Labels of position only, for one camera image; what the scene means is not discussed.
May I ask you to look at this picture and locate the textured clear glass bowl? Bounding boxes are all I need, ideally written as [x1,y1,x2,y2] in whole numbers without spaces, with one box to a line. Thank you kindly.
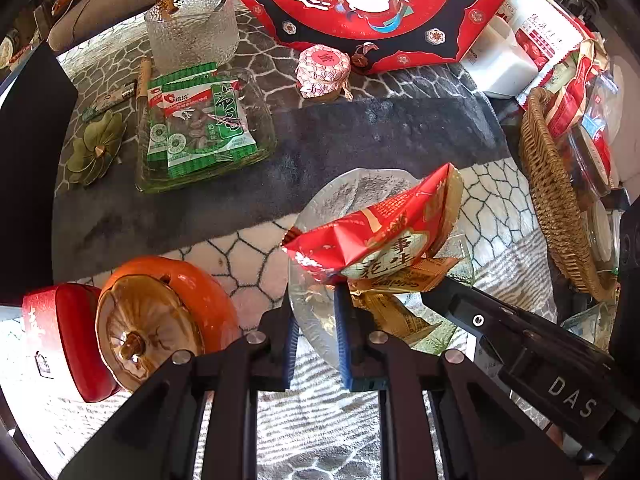
[144,0,241,72]

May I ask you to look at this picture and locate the red white packet bag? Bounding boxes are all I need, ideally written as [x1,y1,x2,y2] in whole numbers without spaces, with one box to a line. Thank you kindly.
[497,0,601,111]

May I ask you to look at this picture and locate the small clear glass jar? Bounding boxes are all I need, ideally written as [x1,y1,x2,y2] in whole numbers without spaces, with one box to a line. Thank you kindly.
[582,199,622,273]

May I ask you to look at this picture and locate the red snack packet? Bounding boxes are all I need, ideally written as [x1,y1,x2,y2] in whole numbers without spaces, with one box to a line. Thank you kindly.
[281,162,463,283]

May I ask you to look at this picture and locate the green snack packet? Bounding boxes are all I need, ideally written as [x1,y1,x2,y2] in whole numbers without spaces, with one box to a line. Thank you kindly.
[150,62,219,92]
[149,76,259,179]

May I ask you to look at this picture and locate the orange pumpkin ceramic jar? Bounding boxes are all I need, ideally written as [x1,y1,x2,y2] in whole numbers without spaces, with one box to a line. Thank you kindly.
[95,256,242,394]

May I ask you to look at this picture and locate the green brown stick packet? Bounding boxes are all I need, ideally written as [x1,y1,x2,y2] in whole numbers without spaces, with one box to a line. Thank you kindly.
[81,81,139,122]

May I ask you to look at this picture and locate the grey patterned table runner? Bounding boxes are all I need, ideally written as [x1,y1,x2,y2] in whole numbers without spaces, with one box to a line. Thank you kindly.
[52,0,557,480]

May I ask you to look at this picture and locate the white plastic container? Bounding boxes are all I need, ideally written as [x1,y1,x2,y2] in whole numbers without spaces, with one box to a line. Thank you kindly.
[459,15,539,99]

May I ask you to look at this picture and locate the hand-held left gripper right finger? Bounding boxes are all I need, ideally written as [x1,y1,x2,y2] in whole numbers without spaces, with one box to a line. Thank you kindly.
[334,282,583,480]

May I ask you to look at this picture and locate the wicker basket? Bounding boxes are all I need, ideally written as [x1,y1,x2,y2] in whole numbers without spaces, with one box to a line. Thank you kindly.
[519,87,622,302]

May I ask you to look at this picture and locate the green glass square dish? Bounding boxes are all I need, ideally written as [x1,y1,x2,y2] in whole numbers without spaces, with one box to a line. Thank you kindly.
[134,66,279,194]

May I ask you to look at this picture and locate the green lotus incense holder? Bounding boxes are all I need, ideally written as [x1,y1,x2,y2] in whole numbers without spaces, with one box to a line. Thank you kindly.
[66,110,127,187]

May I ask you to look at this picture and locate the glass incense stick tube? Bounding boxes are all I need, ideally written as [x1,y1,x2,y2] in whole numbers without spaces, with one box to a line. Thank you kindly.
[136,56,154,117]

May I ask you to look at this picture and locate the red packets in basket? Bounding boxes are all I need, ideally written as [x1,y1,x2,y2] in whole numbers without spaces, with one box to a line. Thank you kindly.
[544,40,618,188]

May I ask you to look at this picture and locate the beige sofa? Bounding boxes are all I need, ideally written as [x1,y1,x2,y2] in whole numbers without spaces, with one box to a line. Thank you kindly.
[46,0,228,54]

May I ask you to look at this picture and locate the red octagonal gift box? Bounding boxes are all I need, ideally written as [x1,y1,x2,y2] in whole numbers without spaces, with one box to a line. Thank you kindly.
[223,0,518,76]

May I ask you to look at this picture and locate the red tin box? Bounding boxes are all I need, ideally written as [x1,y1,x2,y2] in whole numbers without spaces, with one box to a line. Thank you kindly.
[21,283,122,404]

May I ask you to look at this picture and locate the small jar patterned paper lid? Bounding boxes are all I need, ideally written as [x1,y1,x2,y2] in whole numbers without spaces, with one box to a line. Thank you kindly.
[294,44,353,102]

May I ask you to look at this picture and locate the yellow snack packet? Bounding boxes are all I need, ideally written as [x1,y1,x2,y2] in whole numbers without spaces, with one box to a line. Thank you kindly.
[347,255,461,348]

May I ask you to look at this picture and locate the clear glass plate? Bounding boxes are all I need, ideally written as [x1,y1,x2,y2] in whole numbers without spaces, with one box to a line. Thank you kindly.
[287,167,476,373]

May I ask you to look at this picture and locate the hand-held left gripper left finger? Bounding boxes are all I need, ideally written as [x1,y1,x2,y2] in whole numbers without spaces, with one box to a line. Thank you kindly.
[57,302,302,480]

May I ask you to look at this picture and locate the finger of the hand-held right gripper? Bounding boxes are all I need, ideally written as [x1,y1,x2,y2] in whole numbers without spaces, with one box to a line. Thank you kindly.
[421,276,616,372]

